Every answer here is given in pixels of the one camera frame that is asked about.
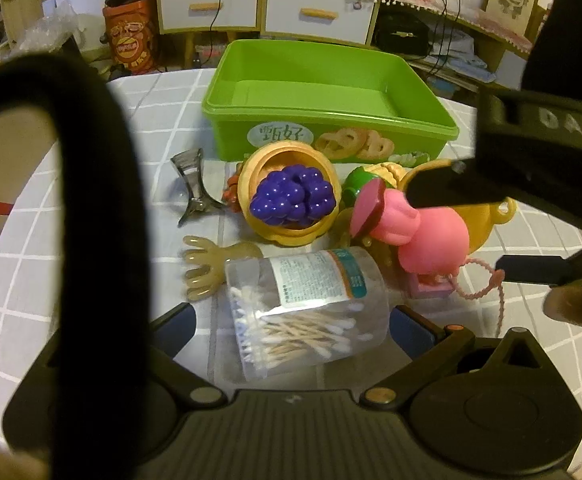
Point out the small orange toy piece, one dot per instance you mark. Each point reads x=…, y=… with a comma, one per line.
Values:
x=231, y=195

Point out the pink toy figure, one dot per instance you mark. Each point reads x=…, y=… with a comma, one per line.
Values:
x=431, y=240

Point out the orange toy basket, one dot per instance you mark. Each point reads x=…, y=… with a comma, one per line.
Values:
x=253, y=180

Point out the orange snack bag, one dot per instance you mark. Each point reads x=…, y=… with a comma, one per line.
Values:
x=131, y=40

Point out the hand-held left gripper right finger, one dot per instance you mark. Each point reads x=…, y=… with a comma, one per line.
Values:
x=411, y=332

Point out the clear cotton swab jar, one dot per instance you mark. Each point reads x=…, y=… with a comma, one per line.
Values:
x=311, y=310

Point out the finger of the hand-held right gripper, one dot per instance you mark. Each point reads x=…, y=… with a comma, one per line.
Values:
x=446, y=185
x=536, y=270

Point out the wooden cabinet white drawers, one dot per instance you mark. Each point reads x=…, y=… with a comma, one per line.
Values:
x=211, y=15

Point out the spotted hair claw clip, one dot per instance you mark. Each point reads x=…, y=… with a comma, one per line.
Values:
x=196, y=190

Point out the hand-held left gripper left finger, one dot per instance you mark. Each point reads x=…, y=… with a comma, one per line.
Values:
x=178, y=324

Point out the translucent beige toy hand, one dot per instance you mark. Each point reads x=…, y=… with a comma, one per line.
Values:
x=206, y=265

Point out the pink toy block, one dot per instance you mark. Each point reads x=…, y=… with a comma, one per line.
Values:
x=428, y=287

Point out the person's right hand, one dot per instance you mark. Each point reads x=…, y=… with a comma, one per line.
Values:
x=578, y=305

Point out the green round toy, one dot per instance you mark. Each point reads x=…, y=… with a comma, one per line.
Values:
x=358, y=185

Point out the purple toy grapes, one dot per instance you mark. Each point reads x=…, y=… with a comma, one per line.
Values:
x=286, y=195

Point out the green plastic box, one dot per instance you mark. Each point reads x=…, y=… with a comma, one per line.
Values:
x=291, y=110

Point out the small cabinet white drawers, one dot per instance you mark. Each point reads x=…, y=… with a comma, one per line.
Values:
x=513, y=70

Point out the yellow toy pot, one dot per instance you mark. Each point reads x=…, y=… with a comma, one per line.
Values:
x=481, y=225

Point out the stack of papers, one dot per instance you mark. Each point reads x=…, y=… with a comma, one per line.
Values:
x=471, y=67

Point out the black box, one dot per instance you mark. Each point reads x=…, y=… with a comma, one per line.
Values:
x=401, y=32

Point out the grey checked tablecloth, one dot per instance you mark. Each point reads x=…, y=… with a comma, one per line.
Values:
x=171, y=110

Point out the clear plastic bag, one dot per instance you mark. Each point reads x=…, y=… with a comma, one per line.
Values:
x=46, y=30

